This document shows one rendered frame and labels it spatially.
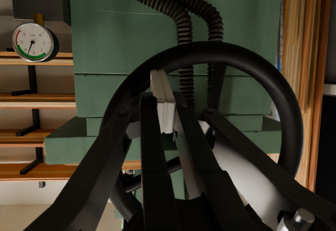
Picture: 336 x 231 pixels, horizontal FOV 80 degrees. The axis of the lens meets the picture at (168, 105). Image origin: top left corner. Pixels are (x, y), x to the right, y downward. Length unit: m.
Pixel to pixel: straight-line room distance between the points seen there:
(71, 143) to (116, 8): 0.29
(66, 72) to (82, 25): 2.71
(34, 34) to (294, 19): 1.73
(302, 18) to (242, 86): 1.46
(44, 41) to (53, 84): 2.84
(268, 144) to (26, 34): 0.54
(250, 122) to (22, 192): 3.70
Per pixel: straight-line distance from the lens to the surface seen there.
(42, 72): 3.29
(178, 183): 0.40
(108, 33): 0.44
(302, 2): 1.94
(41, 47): 0.40
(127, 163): 0.57
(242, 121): 0.50
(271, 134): 0.55
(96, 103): 0.44
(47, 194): 3.80
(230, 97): 0.48
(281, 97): 0.31
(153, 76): 0.19
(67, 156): 0.49
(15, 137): 3.11
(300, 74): 1.89
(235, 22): 0.49
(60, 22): 0.43
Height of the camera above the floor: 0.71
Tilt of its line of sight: 9 degrees up
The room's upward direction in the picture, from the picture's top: 179 degrees counter-clockwise
